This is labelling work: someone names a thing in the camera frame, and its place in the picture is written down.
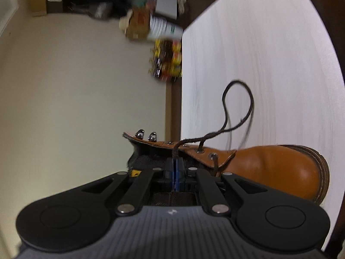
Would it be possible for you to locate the grey hanging bag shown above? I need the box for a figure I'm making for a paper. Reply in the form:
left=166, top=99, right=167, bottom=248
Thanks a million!
left=91, top=2, right=113, bottom=20

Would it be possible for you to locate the tan leather boot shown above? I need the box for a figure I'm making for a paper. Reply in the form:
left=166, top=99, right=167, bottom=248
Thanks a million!
left=122, top=129, right=331, bottom=206

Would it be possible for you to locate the small cardboard box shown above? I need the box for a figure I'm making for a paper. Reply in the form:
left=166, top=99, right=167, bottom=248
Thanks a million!
left=29, top=0, right=48, bottom=17

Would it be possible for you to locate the white plastic bucket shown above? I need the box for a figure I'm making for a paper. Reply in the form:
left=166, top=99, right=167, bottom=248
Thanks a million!
left=148, top=16, right=184, bottom=43

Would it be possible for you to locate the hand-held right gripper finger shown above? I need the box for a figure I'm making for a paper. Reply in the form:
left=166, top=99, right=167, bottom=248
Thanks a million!
left=174, top=158, right=267, bottom=216
left=81, top=158, right=175, bottom=216

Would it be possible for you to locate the straw hat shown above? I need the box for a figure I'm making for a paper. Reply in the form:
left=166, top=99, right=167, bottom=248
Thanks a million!
left=119, top=16, right=133, bottom=36

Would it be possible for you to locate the brown shoelace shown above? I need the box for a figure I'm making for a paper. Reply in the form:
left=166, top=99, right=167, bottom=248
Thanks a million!
left=172, top=80, right=255, bottom=179

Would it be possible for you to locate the large cardboard box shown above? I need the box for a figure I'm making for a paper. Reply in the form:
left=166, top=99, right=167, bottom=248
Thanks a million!
left=126, top=9, right=152, bottom=41

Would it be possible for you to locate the cluster of cooking oil bottles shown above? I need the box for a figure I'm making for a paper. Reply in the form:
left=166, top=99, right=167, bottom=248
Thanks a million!
left=149, top=39, right=184, bottom=82

